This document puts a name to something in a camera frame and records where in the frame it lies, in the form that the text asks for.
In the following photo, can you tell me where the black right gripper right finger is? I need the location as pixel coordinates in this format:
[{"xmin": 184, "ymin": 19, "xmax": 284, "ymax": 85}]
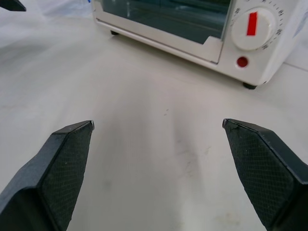
[{"xmin": 222, "ymin": 118, "xmax": 308, "ymax": 231}]

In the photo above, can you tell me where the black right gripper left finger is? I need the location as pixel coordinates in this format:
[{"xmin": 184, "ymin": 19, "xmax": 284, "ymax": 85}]
[{"xmin": 0, "ymin": 120, "xmax": 95, "ymax": 231}]

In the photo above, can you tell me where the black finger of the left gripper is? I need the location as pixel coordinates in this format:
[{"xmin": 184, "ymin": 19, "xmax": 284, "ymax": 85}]
[{"xmin": 0, "ymin": 0, "xmax": 27, "ymax": 13}]

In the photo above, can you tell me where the white toaster oven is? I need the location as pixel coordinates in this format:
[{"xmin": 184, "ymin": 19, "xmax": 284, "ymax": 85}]
[{"xmin": 92, "ymin": 0, "xmax": 308, "ymax": 90}]

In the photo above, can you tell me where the white oven door with glass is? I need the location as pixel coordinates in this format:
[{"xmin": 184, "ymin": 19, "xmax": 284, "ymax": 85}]
[{"xmin": 93, "ymin": 0, "xmax": 235, "ymax": 64}]

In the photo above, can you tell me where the red indicator light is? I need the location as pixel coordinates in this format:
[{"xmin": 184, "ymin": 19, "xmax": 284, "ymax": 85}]
[{"xmin": 236, "ymin": 56, "xmax": 249, "ymax": 68}]

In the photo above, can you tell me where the white timer knob red mark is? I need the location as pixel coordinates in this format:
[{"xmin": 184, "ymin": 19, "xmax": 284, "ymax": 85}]
[{"xmin": 231, "ymin": 7, "xmax": 277, "ymax": 51}]

